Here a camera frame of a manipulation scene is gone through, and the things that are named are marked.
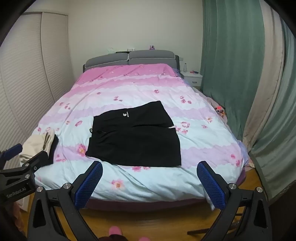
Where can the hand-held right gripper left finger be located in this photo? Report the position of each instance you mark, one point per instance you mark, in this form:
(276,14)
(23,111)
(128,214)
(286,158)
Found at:
(89,185)

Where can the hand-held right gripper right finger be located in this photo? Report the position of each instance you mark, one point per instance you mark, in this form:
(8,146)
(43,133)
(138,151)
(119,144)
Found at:
(211,185)

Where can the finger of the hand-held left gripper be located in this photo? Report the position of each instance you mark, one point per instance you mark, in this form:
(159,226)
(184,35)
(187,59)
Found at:
(37,160)
(13,150)

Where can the black pants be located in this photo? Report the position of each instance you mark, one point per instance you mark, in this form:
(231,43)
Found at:
(129,139)

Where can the cream folded garment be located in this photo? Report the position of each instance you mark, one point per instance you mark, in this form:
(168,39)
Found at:
(34,146)

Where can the black folded garment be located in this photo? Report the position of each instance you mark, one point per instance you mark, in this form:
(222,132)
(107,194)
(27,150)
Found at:
(53,148)

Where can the black metal stand legs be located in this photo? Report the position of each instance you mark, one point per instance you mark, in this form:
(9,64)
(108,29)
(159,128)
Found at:
(196,231)

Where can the pink slipper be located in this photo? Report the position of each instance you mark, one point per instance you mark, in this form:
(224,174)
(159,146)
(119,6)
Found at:
(115,231)

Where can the white louvered wardrobe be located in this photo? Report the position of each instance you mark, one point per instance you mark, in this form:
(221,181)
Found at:
(23,81)

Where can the colourful plush toy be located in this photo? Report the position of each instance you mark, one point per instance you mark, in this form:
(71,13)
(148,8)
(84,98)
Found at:
(220,111)

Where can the green curtain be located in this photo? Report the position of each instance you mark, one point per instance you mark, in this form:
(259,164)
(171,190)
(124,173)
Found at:
(231,58)
(282,127)

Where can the pink floral blanket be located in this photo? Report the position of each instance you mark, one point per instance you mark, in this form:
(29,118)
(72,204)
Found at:
(138,92)

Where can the white nightstand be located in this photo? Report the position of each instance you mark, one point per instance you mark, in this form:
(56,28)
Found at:
(193,78)

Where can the colourful small nightstand items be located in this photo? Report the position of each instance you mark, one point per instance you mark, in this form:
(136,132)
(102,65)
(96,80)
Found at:
(194,72)

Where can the beige curtain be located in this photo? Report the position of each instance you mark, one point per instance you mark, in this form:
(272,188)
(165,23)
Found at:
(270,81)

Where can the clear plastic bottle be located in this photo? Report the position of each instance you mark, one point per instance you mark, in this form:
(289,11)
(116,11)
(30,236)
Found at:
(185,67)

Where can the dark flat object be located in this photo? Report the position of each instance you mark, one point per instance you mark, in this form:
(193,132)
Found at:
(121,52)

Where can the grey bed headboard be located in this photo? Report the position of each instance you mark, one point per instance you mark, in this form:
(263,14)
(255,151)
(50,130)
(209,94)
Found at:
(150,58)

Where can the purple toy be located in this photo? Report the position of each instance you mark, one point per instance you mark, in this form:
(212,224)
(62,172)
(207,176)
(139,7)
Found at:
(152,48)

